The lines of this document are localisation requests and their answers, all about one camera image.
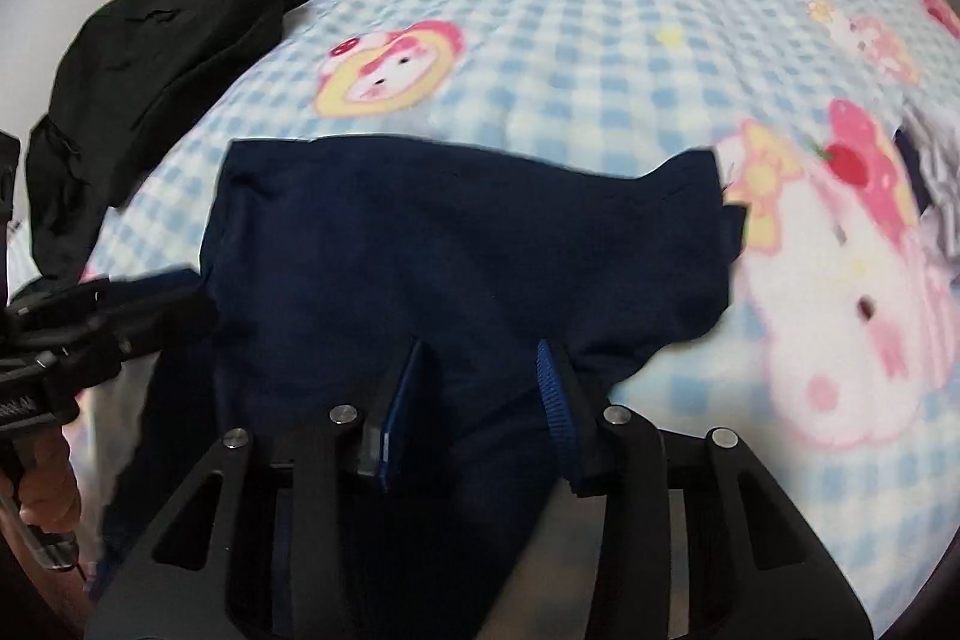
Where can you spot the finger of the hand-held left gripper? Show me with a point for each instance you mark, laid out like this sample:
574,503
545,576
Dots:
150,310

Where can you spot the person's left hand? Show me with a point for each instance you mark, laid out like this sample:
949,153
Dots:
49,486

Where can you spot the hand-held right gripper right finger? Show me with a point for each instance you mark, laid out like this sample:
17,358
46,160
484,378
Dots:
555,400

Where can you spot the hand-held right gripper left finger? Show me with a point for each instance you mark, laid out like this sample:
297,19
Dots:
397,419

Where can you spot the checkered cartoon printed blanket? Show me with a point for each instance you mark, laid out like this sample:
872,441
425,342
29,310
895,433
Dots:
600,48

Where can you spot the navy blue garment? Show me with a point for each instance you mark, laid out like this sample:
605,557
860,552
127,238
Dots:
450,250

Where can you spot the black garment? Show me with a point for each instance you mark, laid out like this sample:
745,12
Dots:
142,70

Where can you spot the grey striped cloth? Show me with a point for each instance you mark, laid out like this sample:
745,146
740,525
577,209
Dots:
934,190

